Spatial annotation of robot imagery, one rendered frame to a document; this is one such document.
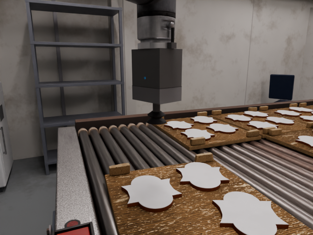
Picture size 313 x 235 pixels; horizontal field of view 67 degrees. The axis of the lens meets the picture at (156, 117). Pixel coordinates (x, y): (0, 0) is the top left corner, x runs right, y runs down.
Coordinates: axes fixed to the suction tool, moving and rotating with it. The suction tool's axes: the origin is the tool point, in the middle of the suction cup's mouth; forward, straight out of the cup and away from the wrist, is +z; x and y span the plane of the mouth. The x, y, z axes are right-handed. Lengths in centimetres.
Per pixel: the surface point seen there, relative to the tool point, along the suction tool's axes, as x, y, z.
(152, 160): -16.4, 19.6, 20.2
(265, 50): -435, 159, -31
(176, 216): 1.8, -7.8, 18.3
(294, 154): -58, -12, 20
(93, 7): -102, 204, -67
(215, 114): -84, 38, 18
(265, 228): -6.5, -22.3, 17.2
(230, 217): -4.7, -16.3, 17.2
